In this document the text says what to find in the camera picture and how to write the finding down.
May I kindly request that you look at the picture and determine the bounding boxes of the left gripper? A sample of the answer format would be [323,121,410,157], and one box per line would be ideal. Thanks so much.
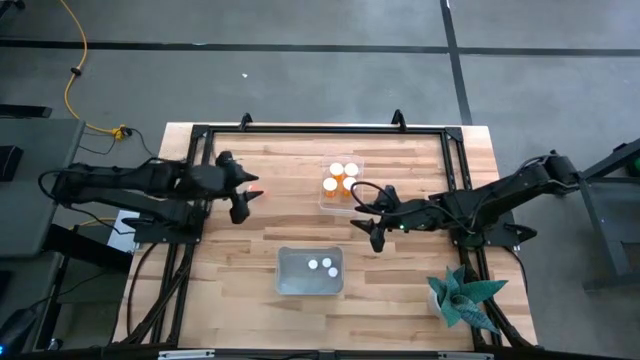
[189,151,265,225]

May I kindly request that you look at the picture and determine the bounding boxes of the black flat bar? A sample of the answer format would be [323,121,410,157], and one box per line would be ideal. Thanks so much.
[0,103,53,120]

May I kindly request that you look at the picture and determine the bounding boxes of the black box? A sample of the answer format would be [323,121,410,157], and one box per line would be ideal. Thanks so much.
[0,144,24,183]

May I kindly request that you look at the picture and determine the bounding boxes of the yellow extension cable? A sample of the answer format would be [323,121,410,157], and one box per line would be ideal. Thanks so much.
[59,0,129,140]

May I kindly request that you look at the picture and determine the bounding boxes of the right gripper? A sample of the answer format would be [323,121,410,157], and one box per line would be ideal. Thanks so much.
[349,185,427,254]

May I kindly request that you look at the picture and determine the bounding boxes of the black floor cable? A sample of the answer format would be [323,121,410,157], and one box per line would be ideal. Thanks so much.
[78,127,159,160]

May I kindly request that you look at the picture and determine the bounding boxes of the clear plastic bin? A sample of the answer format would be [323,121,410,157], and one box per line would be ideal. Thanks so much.
[318,153,365,216]

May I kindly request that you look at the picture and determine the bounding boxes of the black rounded device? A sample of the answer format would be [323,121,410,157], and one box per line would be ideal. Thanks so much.
[0,304,39,357]

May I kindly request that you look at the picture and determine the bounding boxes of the green plant in white pot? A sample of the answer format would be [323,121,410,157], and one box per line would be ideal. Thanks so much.
[426,264,510,335]

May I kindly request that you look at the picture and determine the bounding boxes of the dark metal stand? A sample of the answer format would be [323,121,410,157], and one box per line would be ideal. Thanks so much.
[551,138,640,292]

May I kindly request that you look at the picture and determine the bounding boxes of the black aluminium table frame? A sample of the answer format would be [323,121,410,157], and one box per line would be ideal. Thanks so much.
[112,123,539,351]

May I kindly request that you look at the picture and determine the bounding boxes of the grey plastic bin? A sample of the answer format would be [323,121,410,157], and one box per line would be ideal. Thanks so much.
[275,245,345,296]

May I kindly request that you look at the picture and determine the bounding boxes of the silver metal bracket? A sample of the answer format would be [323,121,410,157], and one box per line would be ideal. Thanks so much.
[437,351,494,360]
[157,349,216,360]

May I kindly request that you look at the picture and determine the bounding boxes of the grey side table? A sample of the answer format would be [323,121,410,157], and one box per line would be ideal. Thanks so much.
[0,117,86,259]

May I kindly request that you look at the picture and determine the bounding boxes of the black stand beam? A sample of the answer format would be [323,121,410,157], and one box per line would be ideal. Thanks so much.
[42,223,135,274]

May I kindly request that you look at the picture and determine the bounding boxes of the white paper label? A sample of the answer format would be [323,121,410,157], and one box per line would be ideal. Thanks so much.
[106,209,139,254]

